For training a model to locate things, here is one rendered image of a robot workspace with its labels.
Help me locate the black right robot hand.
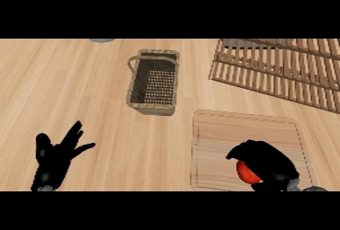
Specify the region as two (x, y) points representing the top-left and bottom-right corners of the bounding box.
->
(225, 139), (301, 192)

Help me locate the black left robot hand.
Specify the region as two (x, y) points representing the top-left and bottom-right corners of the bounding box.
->
(30, 120), (98, 192)

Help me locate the red tomato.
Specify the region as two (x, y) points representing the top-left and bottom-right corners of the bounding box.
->
(236, 160), (265, 185)

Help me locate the wooden cutting board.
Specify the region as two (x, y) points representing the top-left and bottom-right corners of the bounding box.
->
(190, 109), (316, 192)

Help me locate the wooden slatted dish rack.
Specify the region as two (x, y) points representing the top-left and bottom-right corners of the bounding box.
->
(209, 39), (340, 114)

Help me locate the wicker basket with handle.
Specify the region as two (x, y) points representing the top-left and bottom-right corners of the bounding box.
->
(125, 49), (181, 117)

